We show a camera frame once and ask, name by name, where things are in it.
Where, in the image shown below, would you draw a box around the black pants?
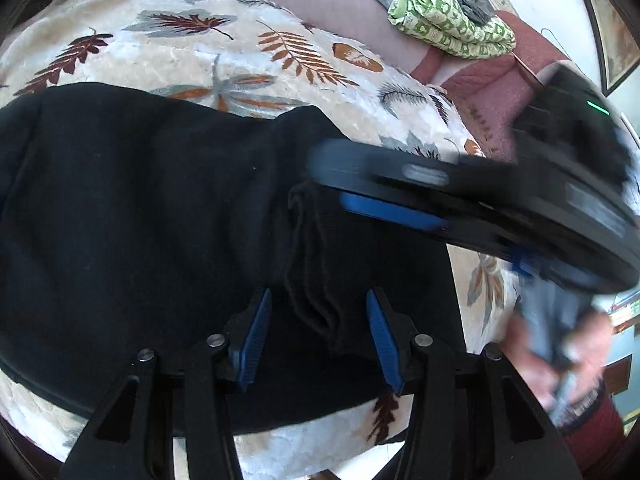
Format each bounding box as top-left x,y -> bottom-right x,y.
0,82 -> 469,436

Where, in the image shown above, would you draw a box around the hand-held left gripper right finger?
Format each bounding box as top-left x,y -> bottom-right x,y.
365,287 -> 585,480

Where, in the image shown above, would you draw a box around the leaf-printed cream blanket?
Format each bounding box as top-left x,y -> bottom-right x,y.
0,0 -> 533,480

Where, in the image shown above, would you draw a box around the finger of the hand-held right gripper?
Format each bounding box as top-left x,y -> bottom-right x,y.
306,140 -> 512,202
339,192 -> 513,258

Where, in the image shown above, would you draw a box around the mauve pillow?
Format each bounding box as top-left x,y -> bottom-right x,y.
199,0 -> 428,73

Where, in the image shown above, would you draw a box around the framed wall picture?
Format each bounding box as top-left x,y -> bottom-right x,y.
569,0 -> 640,97

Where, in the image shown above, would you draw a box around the green patterned cloth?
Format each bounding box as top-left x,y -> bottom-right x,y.
387,0 -> 517,59

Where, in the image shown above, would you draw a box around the person's right hand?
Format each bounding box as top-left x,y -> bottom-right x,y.
500,307 -> 617,428

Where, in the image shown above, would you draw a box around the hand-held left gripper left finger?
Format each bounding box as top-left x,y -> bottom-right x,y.
59,287 -> 274,480

